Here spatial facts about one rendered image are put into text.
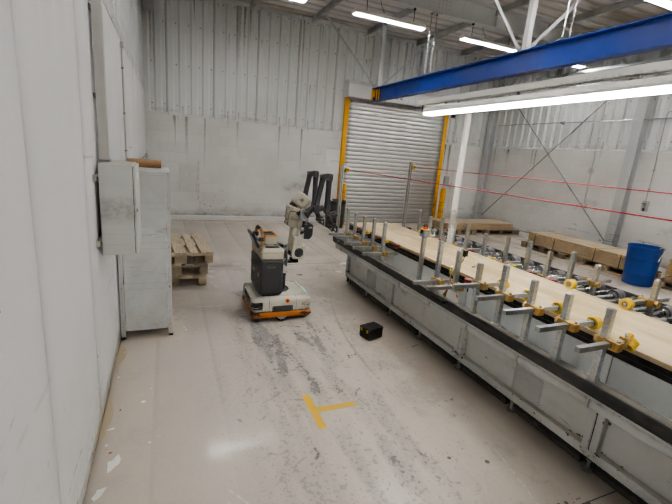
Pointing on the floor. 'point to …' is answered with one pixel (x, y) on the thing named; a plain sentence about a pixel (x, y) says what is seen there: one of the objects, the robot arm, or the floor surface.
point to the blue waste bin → (641, 264)
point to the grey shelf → (149, 260)
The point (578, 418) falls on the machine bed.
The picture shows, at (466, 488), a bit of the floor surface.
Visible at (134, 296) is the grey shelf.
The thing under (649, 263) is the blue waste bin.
